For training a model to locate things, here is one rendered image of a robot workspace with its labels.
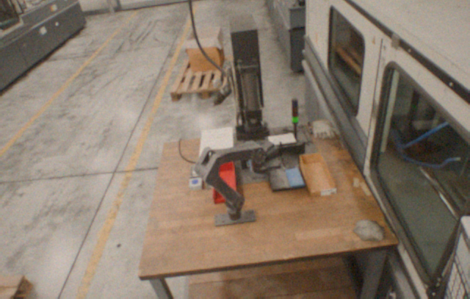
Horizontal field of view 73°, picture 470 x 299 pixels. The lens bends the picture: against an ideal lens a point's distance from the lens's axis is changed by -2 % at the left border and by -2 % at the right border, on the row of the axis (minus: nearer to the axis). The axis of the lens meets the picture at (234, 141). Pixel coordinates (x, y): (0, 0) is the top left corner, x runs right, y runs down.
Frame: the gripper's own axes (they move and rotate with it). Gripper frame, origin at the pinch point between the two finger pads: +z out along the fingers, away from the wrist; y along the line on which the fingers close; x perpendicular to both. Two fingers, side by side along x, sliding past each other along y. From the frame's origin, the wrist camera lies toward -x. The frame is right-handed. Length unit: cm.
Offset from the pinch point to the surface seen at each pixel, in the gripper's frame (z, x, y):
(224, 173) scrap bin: 16.0, 18.1, 9.9
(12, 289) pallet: 88, 181, -34
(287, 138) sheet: 19.0, -21.0, 30.5
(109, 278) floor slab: 101, 116, -29
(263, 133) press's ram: -4.3, -5.1, 21.9
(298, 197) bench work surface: 5.3, -19.1, -11.4
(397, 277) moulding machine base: 8, -57, -52
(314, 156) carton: 10.4, -32.6, 12.5
